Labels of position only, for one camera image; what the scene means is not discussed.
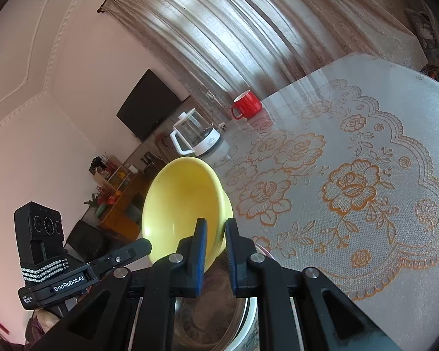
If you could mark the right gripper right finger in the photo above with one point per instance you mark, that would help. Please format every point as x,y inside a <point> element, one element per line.
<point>298,310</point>

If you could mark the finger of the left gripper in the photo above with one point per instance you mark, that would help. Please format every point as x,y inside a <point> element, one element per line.
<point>120,257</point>

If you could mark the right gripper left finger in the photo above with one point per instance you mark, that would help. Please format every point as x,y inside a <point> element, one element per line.
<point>128,310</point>

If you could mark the yellow plastic bowl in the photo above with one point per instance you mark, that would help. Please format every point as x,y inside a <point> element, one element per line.
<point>185,190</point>

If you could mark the stainless steel bowl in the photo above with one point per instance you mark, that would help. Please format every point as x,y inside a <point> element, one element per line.
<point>216,320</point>

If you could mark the person left hand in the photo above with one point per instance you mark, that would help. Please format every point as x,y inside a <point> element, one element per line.
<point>40,322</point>

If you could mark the wooden cabinet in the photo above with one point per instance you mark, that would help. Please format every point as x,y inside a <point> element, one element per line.
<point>119,197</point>

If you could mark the white glass electric kettle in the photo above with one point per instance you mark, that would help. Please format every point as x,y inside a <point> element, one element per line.
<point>193,135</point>

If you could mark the lace patterned tablecloth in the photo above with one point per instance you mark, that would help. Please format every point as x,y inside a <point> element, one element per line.
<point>340,171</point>

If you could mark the red mug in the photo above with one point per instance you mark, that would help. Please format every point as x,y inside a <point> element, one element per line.
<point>246,105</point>

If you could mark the beige lace curtain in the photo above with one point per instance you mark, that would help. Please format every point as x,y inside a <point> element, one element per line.
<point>218,49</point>

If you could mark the black camera box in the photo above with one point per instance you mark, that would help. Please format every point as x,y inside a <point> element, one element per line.
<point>39,240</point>

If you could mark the black wall television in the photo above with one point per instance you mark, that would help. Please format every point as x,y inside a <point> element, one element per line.
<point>147,106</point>

